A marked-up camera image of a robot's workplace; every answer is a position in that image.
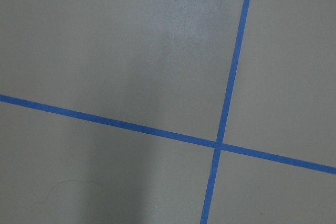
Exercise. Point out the blue tape line lengthwise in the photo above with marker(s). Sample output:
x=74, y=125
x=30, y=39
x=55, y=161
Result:
x=224, y=114

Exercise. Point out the blue tape line crosswise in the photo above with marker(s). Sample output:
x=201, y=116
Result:
x=166, y=134

